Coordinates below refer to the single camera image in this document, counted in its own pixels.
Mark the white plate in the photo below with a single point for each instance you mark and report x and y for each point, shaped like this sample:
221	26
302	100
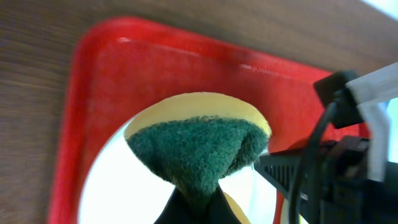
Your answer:
119	188

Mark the light blue right plate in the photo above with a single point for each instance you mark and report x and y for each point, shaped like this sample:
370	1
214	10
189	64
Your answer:
393	135

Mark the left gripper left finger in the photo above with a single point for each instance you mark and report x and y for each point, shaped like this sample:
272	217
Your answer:
176	211

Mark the red plastic tray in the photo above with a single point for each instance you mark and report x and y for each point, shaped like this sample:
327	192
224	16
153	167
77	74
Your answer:
125	64

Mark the green yellow sponge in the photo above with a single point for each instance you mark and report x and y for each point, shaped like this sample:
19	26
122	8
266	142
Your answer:
193	140

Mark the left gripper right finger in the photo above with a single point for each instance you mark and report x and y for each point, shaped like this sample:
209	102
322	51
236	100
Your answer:
218	210

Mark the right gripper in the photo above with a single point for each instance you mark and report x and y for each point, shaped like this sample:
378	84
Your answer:
336	189

